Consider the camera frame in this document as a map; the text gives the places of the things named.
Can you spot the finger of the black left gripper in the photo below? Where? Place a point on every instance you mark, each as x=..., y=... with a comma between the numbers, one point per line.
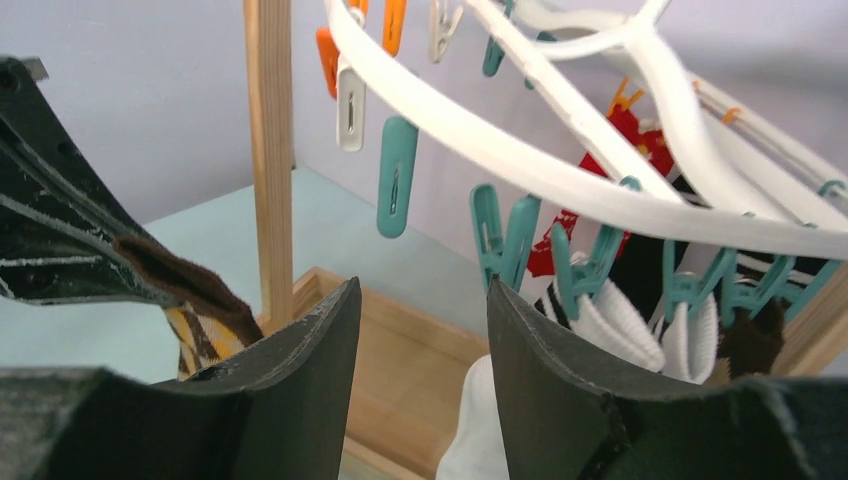
x=58, y=219

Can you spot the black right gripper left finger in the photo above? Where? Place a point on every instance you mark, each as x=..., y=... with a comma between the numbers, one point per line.
x=277, y=410

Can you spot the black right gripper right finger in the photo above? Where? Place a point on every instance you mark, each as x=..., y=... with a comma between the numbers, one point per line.
x=772, y=427

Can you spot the white sock with black stripes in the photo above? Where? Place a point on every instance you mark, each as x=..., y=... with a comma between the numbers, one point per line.
x=609, y=321

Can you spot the wooden hanger stand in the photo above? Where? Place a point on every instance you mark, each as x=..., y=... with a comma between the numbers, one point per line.
x=423, y=310

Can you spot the white oval clip hanger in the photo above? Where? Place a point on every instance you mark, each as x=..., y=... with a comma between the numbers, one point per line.
x=751, y=97

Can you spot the red patterned sock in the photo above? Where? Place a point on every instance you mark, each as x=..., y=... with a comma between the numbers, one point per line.
x=598, y=197

